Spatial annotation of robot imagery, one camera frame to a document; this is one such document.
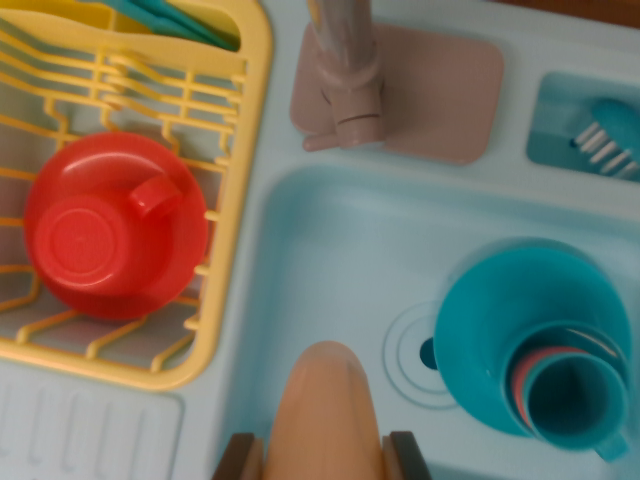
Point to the teal plastic plate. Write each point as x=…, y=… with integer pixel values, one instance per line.
x=475, y=320

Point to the yellow plastic dish rack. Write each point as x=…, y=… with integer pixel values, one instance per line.
x=240, y=175

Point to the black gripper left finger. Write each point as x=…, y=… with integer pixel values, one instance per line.
x=240, y=460

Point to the pink plastic cup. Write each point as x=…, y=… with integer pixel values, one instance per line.
x=520, y=380

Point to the red plastic cup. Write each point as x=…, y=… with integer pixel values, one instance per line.
x=82, y=250

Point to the grey toy faucet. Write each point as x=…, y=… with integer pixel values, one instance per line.
x=350, y=90

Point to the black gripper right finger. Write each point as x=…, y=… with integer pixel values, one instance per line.
x=407, y=460

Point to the cream detergent bottle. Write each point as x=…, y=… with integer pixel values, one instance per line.
x=325, y=420

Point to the red plastic plate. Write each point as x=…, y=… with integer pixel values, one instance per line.
x=185, y=240

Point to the teal dish brush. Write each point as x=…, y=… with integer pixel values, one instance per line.
x=612, y=120

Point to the light blue toy sink unit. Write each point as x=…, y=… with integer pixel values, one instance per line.
x=340, y=240

